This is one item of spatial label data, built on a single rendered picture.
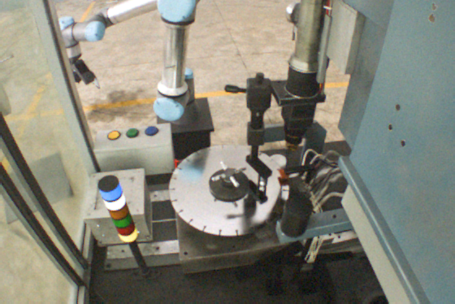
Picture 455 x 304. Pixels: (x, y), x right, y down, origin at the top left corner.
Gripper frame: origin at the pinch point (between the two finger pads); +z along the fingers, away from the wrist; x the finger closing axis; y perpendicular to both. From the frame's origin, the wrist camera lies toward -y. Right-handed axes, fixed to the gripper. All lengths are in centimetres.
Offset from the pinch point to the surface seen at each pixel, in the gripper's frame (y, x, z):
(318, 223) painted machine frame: -107, 0, -13
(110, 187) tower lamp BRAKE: -75, 28, -25
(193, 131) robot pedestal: -36.8, -28.2, 16.6
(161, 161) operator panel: -46.1, -3.1, 9.9
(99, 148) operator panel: -32.3, 12.7, 1.2
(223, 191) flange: -80, 2, -5
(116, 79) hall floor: 153, -93, 91
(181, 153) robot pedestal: -31.6, -24.1, 29.8
